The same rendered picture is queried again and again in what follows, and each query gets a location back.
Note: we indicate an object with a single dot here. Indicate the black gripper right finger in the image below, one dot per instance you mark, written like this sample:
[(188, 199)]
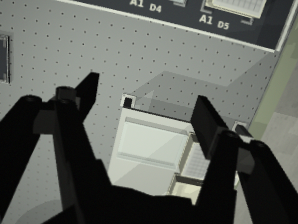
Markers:
[(270, 196)]

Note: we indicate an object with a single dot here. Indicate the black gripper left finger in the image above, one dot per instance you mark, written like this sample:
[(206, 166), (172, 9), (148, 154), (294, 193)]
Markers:
[(83, 179)]

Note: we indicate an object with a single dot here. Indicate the dark grey rectangular nest plate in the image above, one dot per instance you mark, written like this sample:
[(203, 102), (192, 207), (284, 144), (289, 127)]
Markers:
[(4, 59)]

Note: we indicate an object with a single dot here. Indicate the white labelled well plate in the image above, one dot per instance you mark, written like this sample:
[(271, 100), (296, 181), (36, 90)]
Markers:
[(192, 163), (247, 8)]

